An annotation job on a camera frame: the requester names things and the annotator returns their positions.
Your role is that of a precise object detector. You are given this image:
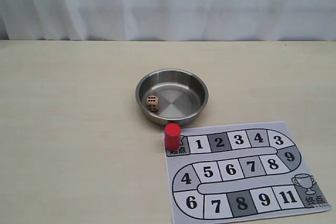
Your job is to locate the wooden die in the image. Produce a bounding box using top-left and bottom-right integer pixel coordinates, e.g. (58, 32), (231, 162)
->
(146, 95), (159, 112)

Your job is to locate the red cylinder game piece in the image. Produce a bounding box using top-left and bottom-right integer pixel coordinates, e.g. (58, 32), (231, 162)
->
(164, 123), (181, 151)

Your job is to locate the stainless steel round bowl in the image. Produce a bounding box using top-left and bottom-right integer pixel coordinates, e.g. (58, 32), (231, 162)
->
(135, 68), (209, 126)

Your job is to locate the paper game board sheet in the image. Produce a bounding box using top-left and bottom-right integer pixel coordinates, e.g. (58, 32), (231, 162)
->
(165, 121), (331, 223)

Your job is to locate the white curtain backdrop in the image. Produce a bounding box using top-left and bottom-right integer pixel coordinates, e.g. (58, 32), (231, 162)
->
(1, 0), (335, 41)

